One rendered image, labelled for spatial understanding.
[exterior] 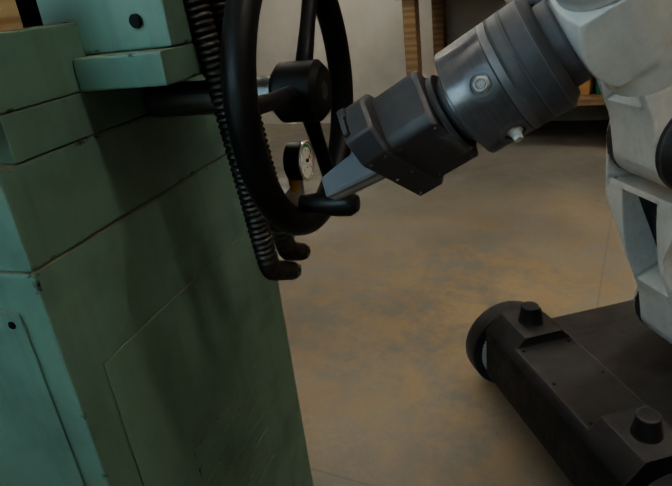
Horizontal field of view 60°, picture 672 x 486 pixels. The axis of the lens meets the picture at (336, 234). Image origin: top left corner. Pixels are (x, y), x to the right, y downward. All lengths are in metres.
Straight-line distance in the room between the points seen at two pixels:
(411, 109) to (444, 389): 1.07
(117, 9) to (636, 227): 0.91
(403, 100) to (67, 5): 0.33
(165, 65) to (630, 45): 0.36
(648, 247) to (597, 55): 0.79
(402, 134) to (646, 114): 0.59
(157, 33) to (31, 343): 0.30
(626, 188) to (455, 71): 0.70
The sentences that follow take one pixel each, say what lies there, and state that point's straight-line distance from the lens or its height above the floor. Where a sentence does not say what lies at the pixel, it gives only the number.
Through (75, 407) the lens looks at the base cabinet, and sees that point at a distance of 0.62.
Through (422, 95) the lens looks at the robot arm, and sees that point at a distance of 0.44.
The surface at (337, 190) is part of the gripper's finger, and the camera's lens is 0.50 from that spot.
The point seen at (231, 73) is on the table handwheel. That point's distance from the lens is 0.47.
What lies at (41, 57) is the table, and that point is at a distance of 0.57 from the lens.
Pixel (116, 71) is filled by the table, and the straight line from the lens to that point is 0.57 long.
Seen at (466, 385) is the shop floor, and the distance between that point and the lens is 1.46.
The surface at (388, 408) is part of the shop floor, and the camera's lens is 1.40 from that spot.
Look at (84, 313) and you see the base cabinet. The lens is 0.60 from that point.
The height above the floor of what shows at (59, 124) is 0.82.
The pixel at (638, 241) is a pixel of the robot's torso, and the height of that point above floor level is 0.42.
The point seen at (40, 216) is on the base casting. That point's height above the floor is 0.75.
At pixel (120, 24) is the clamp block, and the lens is 0.58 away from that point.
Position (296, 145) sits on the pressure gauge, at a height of 0.69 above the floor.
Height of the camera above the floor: 0.90
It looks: 23 degrees down
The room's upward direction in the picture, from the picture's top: 7 degrees counter-clockwise
